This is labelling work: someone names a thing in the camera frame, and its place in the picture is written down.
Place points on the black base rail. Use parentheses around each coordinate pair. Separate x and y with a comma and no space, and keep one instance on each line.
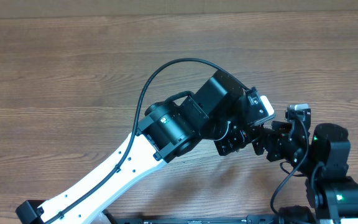
(250,219)

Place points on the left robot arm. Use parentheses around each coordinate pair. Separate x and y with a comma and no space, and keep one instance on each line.
(169,129)

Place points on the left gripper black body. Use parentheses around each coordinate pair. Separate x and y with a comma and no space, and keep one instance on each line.
(226,140)

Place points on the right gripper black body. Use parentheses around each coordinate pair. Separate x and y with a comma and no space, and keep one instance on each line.
(293,152)

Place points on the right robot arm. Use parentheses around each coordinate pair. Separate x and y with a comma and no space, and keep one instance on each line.
(321,158)

